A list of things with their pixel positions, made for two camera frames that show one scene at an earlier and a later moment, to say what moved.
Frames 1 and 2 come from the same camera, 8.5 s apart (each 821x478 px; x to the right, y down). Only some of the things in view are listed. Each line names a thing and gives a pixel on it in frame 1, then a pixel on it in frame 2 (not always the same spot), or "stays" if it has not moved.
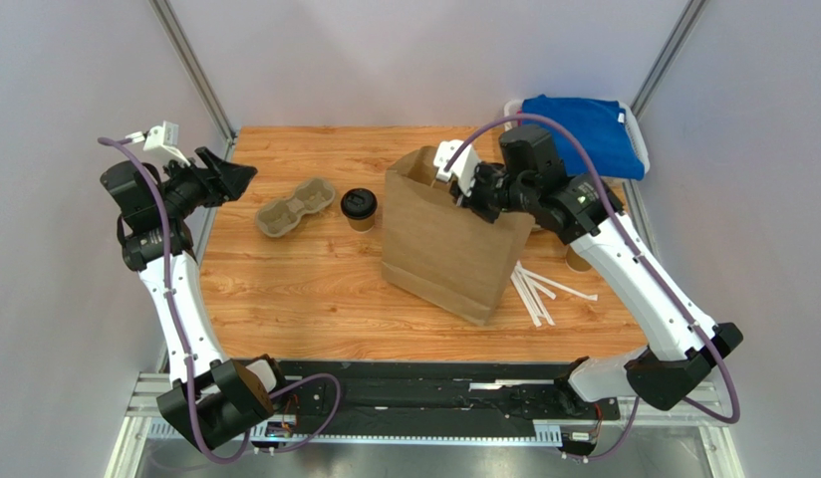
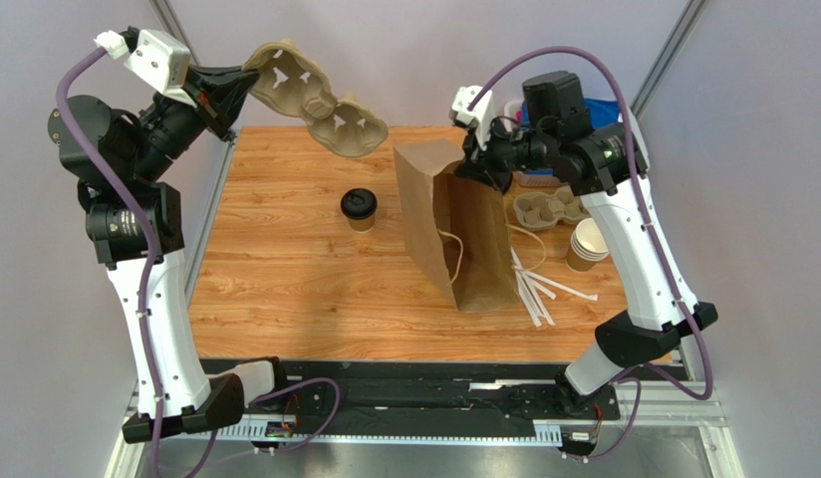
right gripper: (475, 198) → (489, 159)
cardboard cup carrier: (278, 217) → (291, 82)
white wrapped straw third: (591, 296) stays
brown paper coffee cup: (362, 224) stays
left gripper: (220, 182) → (219, 93)
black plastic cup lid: (359, 203) stays
